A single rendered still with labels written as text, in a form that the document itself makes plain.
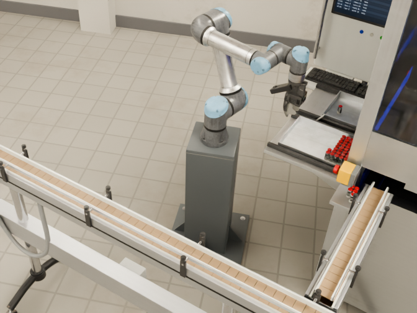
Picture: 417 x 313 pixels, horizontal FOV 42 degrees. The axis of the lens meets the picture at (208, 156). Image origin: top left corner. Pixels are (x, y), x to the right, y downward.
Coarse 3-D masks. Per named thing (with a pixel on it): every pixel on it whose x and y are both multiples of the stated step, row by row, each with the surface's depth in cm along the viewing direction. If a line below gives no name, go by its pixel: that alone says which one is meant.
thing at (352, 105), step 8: (336, 96) 293; (344, 96) 297; (352, 96) 294; (336, 104) 292; (344, 104) 293; (352, 104) 293; (360, 104) 293; (328, 112) 286; (336, 112) 287; (344, 112) 287; (352, 112) 287; (360, 112) 288; (336, 120) 278; (344, 120) 282; (352, 120) 282
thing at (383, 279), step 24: (408, 216) 236; (384, 240) 251; (408, 240) 244; (384, 264) 260; (408, 264) 252; (360, 288) 278; (384, 288) 269; (408, 288) 260; (384, 312) 279; (408, 312) 270
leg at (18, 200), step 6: (12, 192) 249; (12, 198) 253; (18, 198) 252; (18, 204) 255; (24, 204) 258; (18, 210) 257; (24, 210) 259; (18, 216) 260; (24, 216) 261; (30, 246) 275; (36, 252) 281; (30, 258) 282; (36, 258) 283; (30, 264) 286; (36, 264) 285; (36, 270) 288
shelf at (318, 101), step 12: (312, 96) 298; (324, 96) 298; (300, 108) 289; (312, 108) 289; (324, 108) 290; (288, 120) 280; (348, 132) 275; (276, 144) 265; (276, 156) 260; (288, 156) 258; (312, 168) 253; (360, 180) 248
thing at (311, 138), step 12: (300, 120) 279; (312, 120) 275; (288, 132) 269; (300, 132) 272; (312, 132) 273; (324, 132) 273; (336, 132) 271; (288, 144) 265; (300, 144) 265; (312, 144) 266; (324, 144) 266; (336, 144) 267; (312, 156) 255; (324, 156) 259
